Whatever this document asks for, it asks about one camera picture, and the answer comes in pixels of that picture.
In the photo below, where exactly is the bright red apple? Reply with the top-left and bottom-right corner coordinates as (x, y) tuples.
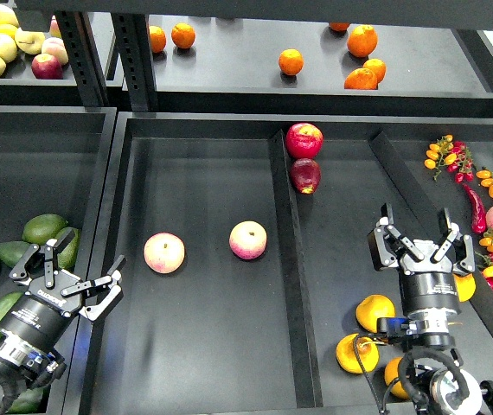
(285, 123), (323, 159)

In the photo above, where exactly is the cherry tomato bunch top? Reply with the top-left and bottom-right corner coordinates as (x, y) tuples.
(423, 134), (474, 183)

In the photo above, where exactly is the green avocado upright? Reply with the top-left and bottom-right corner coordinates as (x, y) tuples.
(55, 227), (80, 271)

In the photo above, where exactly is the orange centre shelf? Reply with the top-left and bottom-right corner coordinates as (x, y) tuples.
(278, 48), (304, 76)

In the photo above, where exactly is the black shelf post right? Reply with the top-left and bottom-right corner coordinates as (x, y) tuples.
(111, 13), (158, 112)

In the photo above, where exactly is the red chili pepper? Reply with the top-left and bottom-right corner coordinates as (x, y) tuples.
(462, 183), (487, 234)

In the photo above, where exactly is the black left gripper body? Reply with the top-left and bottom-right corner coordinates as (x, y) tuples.
(0, 270), (83, 353)

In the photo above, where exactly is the small orange right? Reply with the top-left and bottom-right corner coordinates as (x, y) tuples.
(362, 58), (387, 83)

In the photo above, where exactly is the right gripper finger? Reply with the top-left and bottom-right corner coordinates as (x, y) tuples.
(368, 203), (423, 271)
(431, 207), (475, 276)

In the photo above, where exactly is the black divided centre tray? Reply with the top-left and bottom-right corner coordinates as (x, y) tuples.
(64, 112), (493, 414)

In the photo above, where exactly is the black shelf post left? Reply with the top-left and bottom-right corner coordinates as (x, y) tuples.
(54, 10), (109, 107)

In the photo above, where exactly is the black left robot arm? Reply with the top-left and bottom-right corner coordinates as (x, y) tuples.
(0, 230), (125, 414)

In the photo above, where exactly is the dark red apple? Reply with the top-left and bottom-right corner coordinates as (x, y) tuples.
(290, 158), (321, 195)

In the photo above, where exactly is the black left tray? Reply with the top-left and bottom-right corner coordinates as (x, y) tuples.
(0, 105), (118, 415)

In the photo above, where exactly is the dark green avocado middle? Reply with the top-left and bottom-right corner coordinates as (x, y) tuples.
(0, 240), (30, 268)

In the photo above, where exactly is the dark avocado bottom left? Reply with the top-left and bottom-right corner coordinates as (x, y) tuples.
(7, 386), (50, 414)

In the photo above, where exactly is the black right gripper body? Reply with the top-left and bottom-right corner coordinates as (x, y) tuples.
(399, 239), (461, 318)

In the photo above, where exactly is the orange front right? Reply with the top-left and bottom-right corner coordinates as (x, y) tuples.
(343, 67), (378, 90)

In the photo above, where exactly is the pale peach on shelf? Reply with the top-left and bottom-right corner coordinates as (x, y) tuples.
(42, 37), (69, 66)

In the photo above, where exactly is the pink apple left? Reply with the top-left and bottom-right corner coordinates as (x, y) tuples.
(144, 233), (185, 274)

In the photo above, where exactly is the yellow apple right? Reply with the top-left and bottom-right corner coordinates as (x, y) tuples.
(14, 28), (46, 55)

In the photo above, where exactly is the yellow apple middle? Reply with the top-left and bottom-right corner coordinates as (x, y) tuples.
(0, 34), (18, 63)

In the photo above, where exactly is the pink apple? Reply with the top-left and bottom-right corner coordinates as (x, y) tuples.
(144, 233), (185, 274)
(229, 220), (267, 260)

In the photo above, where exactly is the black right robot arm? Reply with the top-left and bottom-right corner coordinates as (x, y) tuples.
(368, 203), (493, 414)

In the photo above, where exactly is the pink apple centre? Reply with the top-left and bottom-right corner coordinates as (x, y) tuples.
(229, 220), (267, 260)

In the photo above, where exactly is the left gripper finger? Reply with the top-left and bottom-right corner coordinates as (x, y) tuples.
(9, 228), (75, 289)
(61, 255), (125, 322)

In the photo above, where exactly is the yellow pear with brown top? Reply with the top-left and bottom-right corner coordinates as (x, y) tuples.
(453, 273), (477, 303)

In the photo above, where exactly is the black shelf post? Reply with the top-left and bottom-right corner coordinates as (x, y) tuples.
(54, 10), (109, 107)
(111, 13), (158, 112)

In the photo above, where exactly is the green avocado top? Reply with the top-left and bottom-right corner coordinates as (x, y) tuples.
(22, 214), (68, 245)

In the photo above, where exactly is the yellow pear bottom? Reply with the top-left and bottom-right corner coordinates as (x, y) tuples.
(384, 356), (411, 400)

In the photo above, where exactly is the red apple on shelf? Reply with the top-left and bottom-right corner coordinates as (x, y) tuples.
(31, 54), (63, 80)

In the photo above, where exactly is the large orange right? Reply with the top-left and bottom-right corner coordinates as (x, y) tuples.
(347, 24), (378, 58)

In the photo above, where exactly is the black upper left shelf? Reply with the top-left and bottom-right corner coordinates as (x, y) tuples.
(0, 12), (124, 107)

